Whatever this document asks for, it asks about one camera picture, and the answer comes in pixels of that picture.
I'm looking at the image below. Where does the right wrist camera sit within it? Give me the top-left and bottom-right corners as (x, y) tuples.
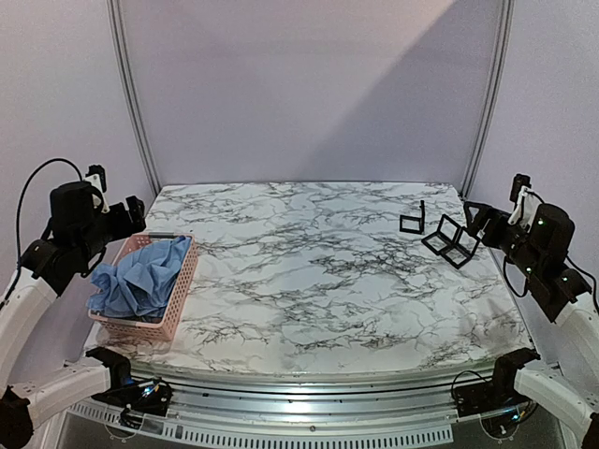
(508, 173), (532, 225)

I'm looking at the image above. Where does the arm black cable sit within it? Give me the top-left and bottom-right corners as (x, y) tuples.
(503, 254), (533, 298)
(16, 157), (84, 263)

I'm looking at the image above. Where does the aluminium corner post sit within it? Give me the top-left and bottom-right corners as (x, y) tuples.
(107, 0), (162, 196)
(459, 0), (515, 199)

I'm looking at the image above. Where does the right aluminium corner post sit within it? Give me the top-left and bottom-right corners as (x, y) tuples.
(459, 0), (515, 199)

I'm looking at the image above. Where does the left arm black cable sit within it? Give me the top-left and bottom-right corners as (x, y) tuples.
(16, 157), (84, 263)

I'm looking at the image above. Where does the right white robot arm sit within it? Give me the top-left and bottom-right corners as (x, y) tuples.
(464, 201), (598, 448)

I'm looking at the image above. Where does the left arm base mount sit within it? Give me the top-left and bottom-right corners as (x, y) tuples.
(92, 377), (173, 429)

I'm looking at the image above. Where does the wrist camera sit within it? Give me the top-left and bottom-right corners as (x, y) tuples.
(84, 165), (110, 213)
(508, 173), (532, 225)

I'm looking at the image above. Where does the pink plastic basket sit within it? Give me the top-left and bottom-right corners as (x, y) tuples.
(87, 233), (198, 341)

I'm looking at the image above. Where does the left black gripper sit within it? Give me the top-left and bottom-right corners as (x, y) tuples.
(76, 195), (146, 263)

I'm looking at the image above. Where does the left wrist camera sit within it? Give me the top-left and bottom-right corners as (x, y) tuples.
(84, 165), (110, 213)

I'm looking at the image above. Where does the left aluminium corner post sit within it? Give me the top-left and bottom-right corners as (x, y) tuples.
(107, 0), (162, 196)

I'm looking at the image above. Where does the open black frame box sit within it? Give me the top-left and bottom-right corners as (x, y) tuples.
(421, 214), (481, 269)

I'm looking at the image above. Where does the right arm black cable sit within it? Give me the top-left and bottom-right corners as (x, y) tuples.
(503, 254), (533, 298)

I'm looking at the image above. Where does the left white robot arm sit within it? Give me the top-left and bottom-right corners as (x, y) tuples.
(1, 178), (145, 448)

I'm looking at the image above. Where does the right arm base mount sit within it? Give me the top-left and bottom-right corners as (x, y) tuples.
(450, 370), (538, 439)

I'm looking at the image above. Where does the blue button-up shirt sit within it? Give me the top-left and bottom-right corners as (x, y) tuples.
(87, 236), (191, 322)

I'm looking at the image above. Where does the aluminium front rail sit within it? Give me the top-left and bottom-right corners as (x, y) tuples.
(53, 359), (570, 445)

